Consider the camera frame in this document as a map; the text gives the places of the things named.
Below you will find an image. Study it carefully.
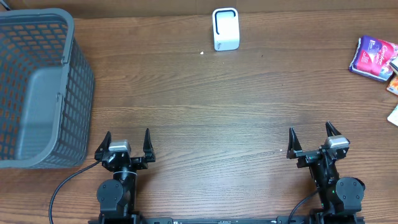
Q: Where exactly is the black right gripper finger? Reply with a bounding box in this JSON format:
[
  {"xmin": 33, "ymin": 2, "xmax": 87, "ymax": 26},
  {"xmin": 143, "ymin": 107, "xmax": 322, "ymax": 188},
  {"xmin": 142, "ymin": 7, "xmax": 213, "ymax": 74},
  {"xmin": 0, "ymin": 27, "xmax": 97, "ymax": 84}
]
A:
[
  {"xmin": 286, "ymin": 127, "xmax": 302, "ymax": 159},
  {"xmin": 325, "ymin": 121, "xmax": 341, "ymax": 137}
]

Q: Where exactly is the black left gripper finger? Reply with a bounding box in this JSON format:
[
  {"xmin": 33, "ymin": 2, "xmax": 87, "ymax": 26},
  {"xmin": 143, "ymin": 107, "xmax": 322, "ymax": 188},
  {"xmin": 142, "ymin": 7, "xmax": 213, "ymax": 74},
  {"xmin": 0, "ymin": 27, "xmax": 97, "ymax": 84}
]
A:
[
  {"xmin": 94, "ymin": 131, "xmax": 111, "ymax": 161},
  {"xmin": 143, "ymin": 128, "xmax": 155, "ymax": 162}
]

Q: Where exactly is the red purple pantyliner pack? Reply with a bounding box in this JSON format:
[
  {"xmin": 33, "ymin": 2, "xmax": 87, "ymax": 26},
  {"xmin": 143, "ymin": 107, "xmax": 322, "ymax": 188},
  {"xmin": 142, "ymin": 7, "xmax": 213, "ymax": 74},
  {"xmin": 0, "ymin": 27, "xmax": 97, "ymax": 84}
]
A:
[{"xmin": 349, "ymin": 35, "xmax": 397, "ymax": 82}]

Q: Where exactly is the yellow snack packet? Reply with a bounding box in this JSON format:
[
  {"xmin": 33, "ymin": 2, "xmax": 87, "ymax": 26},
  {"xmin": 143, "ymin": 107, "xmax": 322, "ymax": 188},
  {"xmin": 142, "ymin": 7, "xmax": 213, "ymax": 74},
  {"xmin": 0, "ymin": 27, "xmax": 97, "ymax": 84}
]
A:
[{"xmin": 389, "ymin": 57, "xmax": 398, "ymax": 75}]

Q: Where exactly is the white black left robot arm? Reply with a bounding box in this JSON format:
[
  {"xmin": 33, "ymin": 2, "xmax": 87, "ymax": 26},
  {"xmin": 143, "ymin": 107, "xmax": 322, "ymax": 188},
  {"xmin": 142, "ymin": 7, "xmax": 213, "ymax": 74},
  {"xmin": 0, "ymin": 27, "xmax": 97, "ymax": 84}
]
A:
[{"xmin": 95, "ymin": 129, "xmax": 155, "ymax": 224}]

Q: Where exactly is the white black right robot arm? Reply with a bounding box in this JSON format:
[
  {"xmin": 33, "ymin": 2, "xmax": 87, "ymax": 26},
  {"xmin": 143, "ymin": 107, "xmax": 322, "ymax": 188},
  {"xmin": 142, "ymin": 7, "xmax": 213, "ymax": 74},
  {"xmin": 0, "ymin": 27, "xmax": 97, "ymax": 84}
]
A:
[{"xmin": 143, "ymin": 121, "xmax": 366, "ymax": 224}]

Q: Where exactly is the white barcode scanner stand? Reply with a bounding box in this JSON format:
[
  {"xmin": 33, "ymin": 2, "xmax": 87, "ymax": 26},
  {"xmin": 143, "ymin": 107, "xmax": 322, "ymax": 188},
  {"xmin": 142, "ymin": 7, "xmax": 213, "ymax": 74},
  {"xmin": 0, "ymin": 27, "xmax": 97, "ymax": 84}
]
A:
[{"xmin": 212, "ymin": 7, "xmax": 240, "ymax": 51}]

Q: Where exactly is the white packet at edge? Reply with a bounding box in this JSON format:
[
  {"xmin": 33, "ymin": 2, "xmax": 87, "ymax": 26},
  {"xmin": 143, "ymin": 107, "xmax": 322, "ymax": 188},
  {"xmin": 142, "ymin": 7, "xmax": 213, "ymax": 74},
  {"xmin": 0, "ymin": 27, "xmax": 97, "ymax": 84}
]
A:
[{"xmin": 387, "ymin": 105, "xmax": 398, "ymax": 126}]

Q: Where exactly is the orange packet at edge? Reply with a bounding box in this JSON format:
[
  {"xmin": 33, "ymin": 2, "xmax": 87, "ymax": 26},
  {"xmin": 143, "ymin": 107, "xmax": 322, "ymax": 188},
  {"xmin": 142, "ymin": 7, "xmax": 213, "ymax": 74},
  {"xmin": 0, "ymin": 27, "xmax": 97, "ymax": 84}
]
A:
[{"xmin": 386, "ymin": 75, "xmax": 398, "ymax": 95}]

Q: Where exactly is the grey plastic shopping basket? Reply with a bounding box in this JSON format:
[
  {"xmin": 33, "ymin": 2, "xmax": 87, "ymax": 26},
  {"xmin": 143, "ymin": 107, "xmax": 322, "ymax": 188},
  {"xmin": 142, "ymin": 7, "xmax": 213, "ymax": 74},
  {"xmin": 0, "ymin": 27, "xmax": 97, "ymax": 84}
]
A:
[{"xmin": 1, "ymin": 8, "xmax": 95, "ymax": 169}]

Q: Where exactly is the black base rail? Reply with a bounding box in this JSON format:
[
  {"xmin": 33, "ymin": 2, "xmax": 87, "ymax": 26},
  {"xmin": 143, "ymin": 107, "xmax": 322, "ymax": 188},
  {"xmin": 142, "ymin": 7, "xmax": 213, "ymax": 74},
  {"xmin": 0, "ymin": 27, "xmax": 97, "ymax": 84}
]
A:
[{"xmin": 87, "ymin": 215, "xmax": 366, "ymax": 224}]

